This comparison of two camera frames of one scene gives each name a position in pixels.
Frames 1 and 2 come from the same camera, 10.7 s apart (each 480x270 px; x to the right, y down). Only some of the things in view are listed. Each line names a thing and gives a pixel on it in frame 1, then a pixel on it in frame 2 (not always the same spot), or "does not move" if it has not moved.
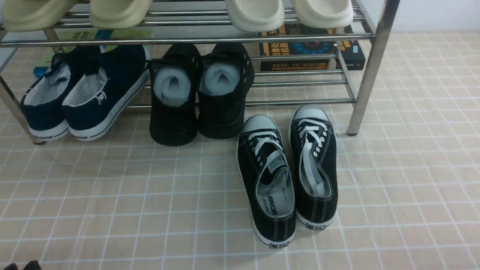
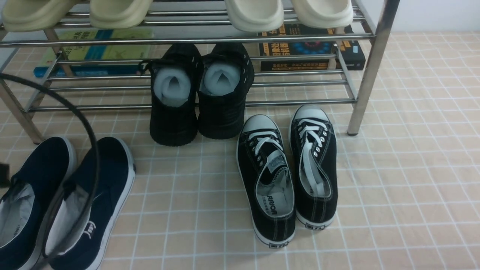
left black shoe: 175,78 does not move
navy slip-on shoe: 42,102 → 25,204
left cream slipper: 255,15 does not move
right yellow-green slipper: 119,14 does not move
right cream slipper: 324,14 does not move
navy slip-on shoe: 98,101 → 70,209
